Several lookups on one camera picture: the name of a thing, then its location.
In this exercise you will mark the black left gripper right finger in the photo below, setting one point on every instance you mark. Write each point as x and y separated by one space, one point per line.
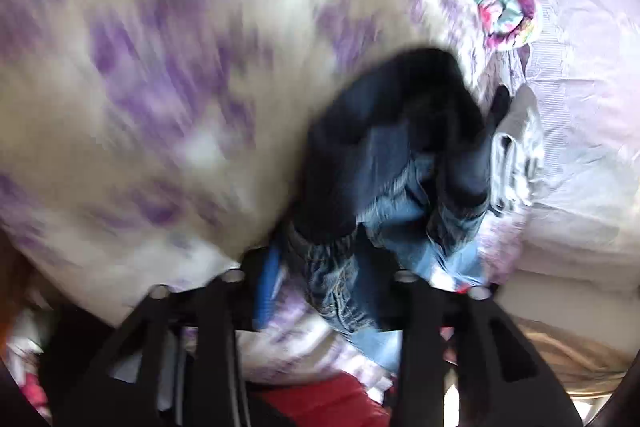
501 378

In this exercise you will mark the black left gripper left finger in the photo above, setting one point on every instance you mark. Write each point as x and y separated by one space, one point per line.
174 361

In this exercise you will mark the blue denim jeans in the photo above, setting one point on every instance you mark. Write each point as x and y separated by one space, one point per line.
396 177

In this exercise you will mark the red jacket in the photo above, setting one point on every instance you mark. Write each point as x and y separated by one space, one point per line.
338 401

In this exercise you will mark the grey folded sweatpants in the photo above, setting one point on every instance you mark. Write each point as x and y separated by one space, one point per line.
517 154

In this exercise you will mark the purple floral bedspread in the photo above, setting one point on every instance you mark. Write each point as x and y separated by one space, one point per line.
154 141

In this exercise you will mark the lilac lace bed cover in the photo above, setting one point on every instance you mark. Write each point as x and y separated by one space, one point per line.
584 69

